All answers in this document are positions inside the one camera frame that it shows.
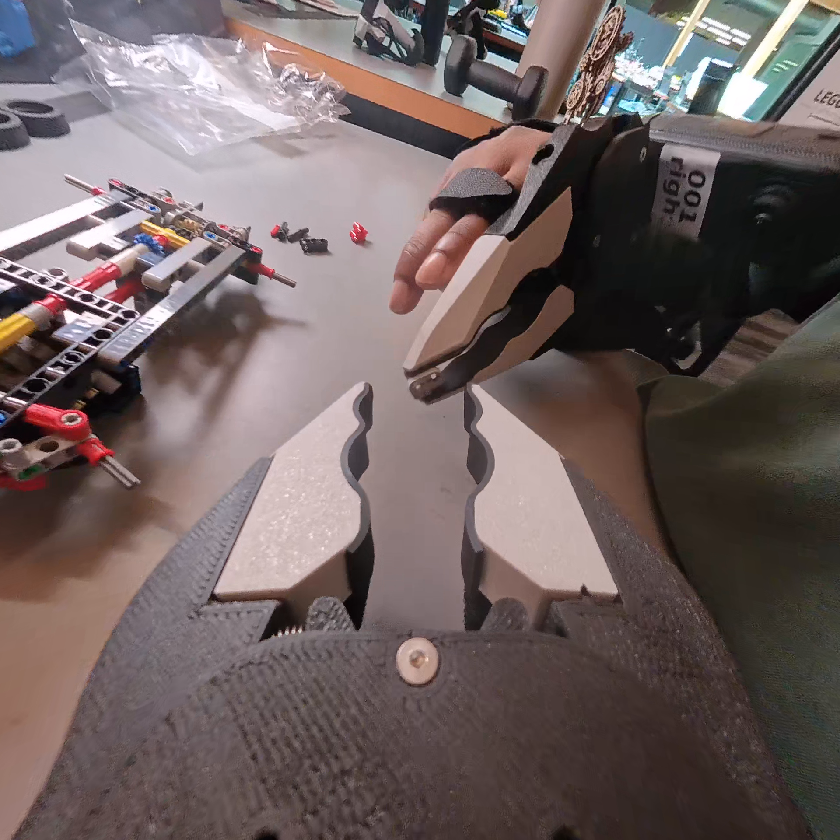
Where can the grey round pillar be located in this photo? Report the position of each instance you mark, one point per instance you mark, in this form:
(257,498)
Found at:
(564,46)

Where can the person's right hand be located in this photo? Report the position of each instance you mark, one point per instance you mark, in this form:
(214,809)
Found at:
(446,253)

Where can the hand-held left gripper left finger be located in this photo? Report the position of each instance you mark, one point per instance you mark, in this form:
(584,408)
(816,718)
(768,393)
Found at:
(295,505)

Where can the black lego beam piece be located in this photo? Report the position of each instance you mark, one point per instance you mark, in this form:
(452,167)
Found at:
(313,245)

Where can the idle hand-held gripper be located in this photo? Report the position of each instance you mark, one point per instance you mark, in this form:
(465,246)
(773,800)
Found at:
(387,33)

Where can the black dumbbell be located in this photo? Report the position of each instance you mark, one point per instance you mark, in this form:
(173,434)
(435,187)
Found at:
(492,75)

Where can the red and black lego piece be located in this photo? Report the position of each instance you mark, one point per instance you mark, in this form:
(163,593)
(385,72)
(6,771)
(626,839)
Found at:
(280,231)

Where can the small black lego connector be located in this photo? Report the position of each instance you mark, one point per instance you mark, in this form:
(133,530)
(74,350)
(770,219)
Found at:
(298,234)

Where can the wood-edged background table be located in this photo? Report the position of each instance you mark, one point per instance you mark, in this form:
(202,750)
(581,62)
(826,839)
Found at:
(394,85)

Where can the person's green sweater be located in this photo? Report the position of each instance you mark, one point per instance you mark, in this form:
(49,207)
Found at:
(754,558)

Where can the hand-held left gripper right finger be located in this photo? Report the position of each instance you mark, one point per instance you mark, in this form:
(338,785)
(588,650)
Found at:
(531,518)

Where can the black rubber lego tire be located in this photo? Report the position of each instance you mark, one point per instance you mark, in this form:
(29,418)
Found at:
(12,131)
(43,117)

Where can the small red lego piece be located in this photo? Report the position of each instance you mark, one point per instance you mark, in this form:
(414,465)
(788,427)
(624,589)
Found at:
(359,233)

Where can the black cylinder speaker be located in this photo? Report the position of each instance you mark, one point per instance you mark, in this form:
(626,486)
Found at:
(710,85)

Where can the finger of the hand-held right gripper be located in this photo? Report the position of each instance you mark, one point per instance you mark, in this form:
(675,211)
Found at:
(531,328)
(479,289)

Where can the small grey lego piece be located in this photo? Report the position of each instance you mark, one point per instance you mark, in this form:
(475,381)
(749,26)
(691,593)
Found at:
(423,387)

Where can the clear plastic bag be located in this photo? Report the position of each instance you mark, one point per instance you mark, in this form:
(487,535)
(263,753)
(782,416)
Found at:
(210,92)

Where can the lego car chassis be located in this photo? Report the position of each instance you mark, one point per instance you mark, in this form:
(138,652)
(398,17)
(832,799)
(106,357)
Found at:
(98,315)

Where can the wooden gear model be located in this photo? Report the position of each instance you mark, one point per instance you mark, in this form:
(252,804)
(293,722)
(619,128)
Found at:
(600,62)

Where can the white printed card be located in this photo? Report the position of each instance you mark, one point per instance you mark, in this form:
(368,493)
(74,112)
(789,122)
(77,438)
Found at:
(817,98)

